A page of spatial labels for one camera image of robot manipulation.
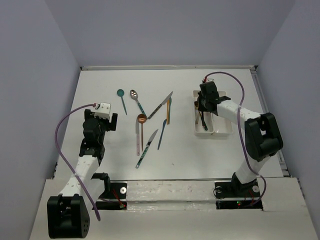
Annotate gold spoon teal handle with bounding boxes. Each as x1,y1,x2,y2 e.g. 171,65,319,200
194,101,208,131

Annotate black spoon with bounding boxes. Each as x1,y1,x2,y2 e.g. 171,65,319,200
199,111,205,128

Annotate teal plastic spoon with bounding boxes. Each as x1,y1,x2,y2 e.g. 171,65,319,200
117,88,128,115

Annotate beige plastic spoon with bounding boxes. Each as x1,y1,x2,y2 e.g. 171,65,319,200
195,110,201,125

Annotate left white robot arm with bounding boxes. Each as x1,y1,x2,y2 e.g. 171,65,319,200
46,102,118,239

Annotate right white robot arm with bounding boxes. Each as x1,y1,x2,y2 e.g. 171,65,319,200
198,81,284,196

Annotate white two-compartment container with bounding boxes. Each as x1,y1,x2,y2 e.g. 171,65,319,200
192,90,234,137

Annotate copper spoon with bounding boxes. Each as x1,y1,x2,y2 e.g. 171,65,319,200
137,113,148,151

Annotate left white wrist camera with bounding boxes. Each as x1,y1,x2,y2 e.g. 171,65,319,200
93,102,111,121

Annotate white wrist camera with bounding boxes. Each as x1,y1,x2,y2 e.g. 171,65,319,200
202,77,215,84
93,102,111,121

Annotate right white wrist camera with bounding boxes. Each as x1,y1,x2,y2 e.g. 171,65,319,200
202,77,215,84

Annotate silver knife pink handle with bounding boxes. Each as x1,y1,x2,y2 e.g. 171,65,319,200
135,118,141,156

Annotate silver knife dark handle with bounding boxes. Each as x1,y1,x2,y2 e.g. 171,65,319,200
148,91,173,119

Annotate silver spoon teal handle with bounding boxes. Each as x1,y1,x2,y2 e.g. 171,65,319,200
129,89,146,115

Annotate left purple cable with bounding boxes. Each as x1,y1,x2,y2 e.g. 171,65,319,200
54,103,101,222

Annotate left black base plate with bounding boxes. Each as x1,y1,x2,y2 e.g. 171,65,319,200
96,181,128,211

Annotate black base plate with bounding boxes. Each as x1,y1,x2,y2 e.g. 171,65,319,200
212,180,263,210
96,181,128,211

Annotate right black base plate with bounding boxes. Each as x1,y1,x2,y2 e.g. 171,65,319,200
212,180,263,210

